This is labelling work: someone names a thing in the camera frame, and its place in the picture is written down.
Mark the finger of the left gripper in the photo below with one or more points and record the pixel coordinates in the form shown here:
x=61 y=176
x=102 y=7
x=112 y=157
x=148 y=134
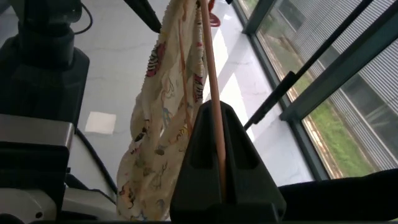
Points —
x=144 y=14

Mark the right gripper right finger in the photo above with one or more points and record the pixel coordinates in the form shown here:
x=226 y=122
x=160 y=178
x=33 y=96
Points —
x=252 y=186

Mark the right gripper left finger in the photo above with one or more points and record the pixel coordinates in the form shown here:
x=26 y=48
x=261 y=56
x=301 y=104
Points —
x=196 y=186

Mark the cream printed garment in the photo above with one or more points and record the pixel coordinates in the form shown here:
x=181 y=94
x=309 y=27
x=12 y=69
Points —
x=155 y=155

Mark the pink clothes hanger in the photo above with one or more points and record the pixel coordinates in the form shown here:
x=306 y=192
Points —
x=213 y=93

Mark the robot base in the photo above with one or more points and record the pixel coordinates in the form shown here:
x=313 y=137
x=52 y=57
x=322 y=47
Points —
x=34 y=130

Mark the black clothes rack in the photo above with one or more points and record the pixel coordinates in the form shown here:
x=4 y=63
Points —
x=280 y=90

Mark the red wooden disc stand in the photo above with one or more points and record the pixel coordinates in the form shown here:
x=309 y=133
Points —
x=214 y=20

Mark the window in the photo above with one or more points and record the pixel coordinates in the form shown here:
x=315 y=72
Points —
x=342 y=68

